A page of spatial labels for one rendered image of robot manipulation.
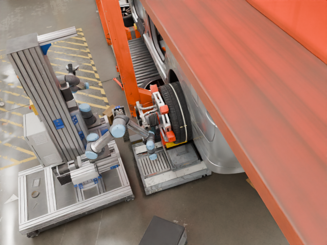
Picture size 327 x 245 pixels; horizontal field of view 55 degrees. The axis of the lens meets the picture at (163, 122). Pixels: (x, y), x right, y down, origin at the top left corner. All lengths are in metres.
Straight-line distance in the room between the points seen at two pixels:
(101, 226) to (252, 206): 1.70
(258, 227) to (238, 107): 3.35
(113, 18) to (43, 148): 1.45
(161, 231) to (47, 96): 1.65
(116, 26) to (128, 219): 2.10
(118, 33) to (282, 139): 3.11
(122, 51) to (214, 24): 3.04
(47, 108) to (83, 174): 0.76
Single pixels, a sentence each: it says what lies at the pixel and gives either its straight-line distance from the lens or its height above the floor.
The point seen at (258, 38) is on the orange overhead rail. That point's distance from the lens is 0.37.
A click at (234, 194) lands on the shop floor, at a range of 3.78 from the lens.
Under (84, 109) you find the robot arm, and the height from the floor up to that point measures 1.04.
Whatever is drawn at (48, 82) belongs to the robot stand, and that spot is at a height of 1.69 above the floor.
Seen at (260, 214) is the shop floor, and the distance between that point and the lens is 3.68.
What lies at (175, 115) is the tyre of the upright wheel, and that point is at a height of 1.06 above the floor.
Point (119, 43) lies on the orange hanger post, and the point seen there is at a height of 1.56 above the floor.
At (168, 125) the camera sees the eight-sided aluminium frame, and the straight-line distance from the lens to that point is 3.15.
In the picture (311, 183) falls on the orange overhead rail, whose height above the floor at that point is 3.00.
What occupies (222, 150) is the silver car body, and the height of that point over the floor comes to 1.17.
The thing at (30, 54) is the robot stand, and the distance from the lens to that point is 2.74.
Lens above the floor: 3.18
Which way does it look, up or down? 44 degrees down
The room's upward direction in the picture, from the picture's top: 9 degrees counter-clockwise
